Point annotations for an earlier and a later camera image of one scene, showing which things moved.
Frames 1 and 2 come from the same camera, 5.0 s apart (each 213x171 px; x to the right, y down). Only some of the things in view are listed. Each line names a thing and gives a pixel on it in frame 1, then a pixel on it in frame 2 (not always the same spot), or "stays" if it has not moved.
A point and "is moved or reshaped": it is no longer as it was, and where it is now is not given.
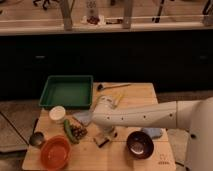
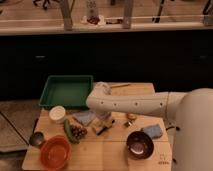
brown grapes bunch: x=78 y=132 stays
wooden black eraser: x=101 y=139 is moved or reshaped
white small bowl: x=57 y=112 stays
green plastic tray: x=74 y=92 stays
